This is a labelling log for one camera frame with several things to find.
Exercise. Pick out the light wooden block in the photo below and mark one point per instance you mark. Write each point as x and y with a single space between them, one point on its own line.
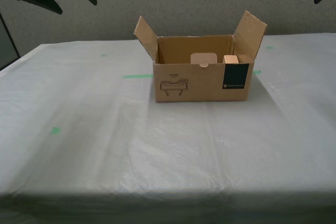
230 59

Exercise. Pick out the brown cardboard box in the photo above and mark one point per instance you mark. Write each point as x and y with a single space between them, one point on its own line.
199 87

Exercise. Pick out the dark gray partition panel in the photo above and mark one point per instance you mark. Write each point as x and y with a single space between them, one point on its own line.
6 45

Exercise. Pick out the green tape strip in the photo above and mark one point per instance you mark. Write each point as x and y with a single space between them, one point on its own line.
137 76
256 72

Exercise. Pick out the translucent plastic table cover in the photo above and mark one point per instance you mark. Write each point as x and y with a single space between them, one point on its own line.
157 142

